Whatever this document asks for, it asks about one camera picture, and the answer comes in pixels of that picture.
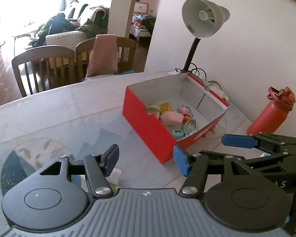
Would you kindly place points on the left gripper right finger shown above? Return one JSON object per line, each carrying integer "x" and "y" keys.
{"x": 194, "y": 168}

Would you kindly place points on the wooden dining chair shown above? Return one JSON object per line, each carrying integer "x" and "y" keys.
{"x": 126, "y": 48}
{"x": 45, "y": 68}

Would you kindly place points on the red water bottle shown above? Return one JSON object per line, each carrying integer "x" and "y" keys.
{"x": 281, "y": 102}

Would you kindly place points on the pink heart dish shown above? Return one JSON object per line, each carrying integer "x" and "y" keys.
{"x": 171, "y": 118}

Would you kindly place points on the sofa with clothes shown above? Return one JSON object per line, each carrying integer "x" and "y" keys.
{"x": 76, "y": 24}

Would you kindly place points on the red cardboard box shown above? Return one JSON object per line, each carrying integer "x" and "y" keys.
{"x": 182, "y": 89}

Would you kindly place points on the printed table mat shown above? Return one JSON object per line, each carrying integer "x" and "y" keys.
{"x": 23, "y": 156}

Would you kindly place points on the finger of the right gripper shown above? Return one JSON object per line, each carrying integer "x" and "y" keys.
{"x": 239, "y": 141}

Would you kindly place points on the silver cap clear bottle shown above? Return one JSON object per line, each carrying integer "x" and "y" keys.
{"x": 114, "y": 177}

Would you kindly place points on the yellow small carton box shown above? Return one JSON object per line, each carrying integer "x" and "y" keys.
{"x": 165, "y": 107}

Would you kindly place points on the orange red keychain charm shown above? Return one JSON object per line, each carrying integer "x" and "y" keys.
{"x": 186, "y": 117}

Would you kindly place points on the white green cloth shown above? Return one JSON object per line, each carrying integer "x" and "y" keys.
{"x": 217, "y": 91}

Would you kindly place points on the pink cloth on chair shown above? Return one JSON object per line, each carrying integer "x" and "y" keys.
{"x": 104, "y": 56}

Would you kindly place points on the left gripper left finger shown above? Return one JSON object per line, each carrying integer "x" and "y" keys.
{"x": 97, "y": 168}

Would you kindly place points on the green lid toothpick jar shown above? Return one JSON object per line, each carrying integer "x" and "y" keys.
{"x": 153, "y": 110}

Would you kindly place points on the left wooden dining chair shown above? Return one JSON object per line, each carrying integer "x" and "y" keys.
{"x": 45, "y": 68}

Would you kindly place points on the right wooden dining chair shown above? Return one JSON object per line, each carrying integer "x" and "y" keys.
{"x": 126, "y": 48}

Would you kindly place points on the pink pig figurine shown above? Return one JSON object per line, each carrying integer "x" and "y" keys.
{"x": 184, "y": 110}

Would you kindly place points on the white desk lamp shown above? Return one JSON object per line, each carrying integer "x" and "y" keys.
{"x": 203, "y": 19}

